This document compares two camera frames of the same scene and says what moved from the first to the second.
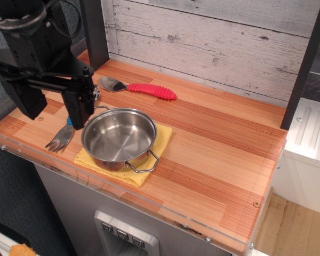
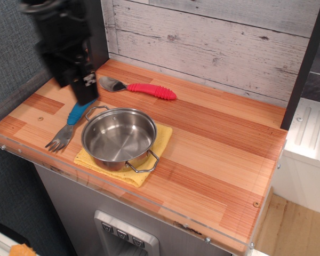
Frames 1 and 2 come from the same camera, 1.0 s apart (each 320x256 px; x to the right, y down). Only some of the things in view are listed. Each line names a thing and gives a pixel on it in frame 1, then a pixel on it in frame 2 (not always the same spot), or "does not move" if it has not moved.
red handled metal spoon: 110,84 does not move
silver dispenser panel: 117,237 does not move
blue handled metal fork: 62,139 does not move
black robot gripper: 45,55 → 64,42
